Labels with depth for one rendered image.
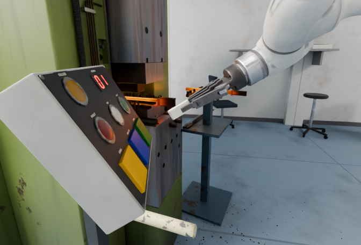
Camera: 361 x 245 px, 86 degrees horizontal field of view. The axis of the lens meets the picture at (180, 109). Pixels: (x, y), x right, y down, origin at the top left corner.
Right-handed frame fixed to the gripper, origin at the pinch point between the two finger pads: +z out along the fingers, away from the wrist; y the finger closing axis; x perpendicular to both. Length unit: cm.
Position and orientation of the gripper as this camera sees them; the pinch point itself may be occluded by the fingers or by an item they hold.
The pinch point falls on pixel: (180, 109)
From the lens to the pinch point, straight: 57.5
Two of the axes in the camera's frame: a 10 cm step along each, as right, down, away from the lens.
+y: -1.0, -2.5, 9.6
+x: -5.0, -8.2, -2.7
